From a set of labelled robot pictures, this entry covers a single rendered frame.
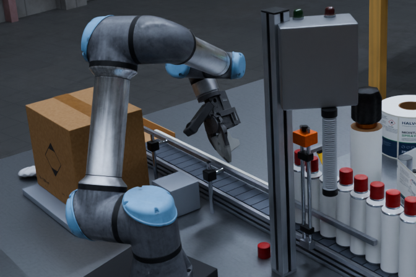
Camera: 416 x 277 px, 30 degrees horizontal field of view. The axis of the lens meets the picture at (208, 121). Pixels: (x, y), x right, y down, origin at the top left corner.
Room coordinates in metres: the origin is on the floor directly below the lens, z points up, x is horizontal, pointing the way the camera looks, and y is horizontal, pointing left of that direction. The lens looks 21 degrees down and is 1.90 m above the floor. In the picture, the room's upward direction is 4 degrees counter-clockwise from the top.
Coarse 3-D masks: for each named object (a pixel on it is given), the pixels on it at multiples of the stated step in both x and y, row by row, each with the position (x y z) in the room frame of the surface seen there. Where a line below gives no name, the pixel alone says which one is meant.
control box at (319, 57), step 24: (288, 24) 1.64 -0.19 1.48; (312, 24) 1.63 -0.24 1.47; (336, 24) 1.62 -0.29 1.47; (288, 48) 1.61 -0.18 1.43; (312, 48) 1.61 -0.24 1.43; (336, 48) 1.61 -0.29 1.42; (288, 72) 1.61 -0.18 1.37; (312, 72) 1.61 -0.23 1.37; (336, 72) 1.61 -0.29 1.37; (288, 96) 1.61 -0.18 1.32; (312, 96) 1.61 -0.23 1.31; (336, 96) 1.61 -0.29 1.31
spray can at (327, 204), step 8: (320, 184) 1.75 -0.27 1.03; (320, 192) 1.75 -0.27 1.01; (320, 200) 1.75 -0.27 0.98; (328, 200) 1.74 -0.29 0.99; (320, 208) 1.76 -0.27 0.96; (328, 208) 1.74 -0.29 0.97; (320, 224) 1.76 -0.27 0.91; (328, 224) 1.74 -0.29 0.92; (320, 232) 1.76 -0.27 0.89; (328, 232) 1.74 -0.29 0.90
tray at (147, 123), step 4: (144, 120) 2.73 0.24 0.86; (148, 120) 2.71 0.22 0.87; (144, 124) 2.74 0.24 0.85; (148, 124) 2.71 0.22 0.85; (152, 124) 2.69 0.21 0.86; (156, 124) 2.66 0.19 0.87; (152, 128) 2.69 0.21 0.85; (156, 128) 2.67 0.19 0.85; (160, 128) 2.64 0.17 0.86; (164, 128) 2.62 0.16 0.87; (144, 132) 2.68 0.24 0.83; (164, 132) 2.62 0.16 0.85; (168, 132) 2.60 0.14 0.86; (172, 132) 2.58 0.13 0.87; (148, 136) 2.64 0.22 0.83; (172, 136) 2.58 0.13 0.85; (148, 140) 2.60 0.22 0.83
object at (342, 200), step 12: (348, 168) 1.72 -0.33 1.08; (348, 180) 1.70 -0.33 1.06; (348, 192) 1.69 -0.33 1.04; (336, 204) 1.71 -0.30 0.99; (348, 204) 1.69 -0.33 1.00; (336, 216) 1.71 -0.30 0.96; (348, 216) 1.69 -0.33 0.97; (336, 228) 1.71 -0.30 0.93; (336, 240) 1.71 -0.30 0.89; (348, 240) 1.69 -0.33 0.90
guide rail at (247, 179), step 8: (144, 128) 2.40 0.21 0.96; (160, 136) 2.32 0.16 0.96; (176, 144) 2.24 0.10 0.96; (192, 152) 2.17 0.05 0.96; (208, 160) 2.11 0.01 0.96; (240, 176) 1.98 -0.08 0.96; (256, 184) 1.92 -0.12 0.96; (296, 200) 1.80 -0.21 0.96; (312, 208) 1.75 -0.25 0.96; (320, 216) 1.72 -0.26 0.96; (328, 216) 1.71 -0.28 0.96; (336, 224) 1.67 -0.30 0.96; (344, 224) 1.66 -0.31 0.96; (352, 232) 1.63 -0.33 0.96; (360, 232) 1.62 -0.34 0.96; (368, 240) 1.59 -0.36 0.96; (376, 240) 1.58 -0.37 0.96
